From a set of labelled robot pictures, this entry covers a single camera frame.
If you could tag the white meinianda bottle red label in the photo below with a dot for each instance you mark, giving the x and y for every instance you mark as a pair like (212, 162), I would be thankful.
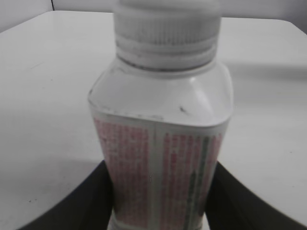
(161, 134)

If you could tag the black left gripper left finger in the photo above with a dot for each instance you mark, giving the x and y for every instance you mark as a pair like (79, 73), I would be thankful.
(88, 207)

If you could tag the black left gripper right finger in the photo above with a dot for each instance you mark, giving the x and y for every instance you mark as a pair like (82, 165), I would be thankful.
(231, 206)

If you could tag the white ribbed bottle cap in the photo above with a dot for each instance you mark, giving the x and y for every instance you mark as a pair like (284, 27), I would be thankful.
(166, 35)

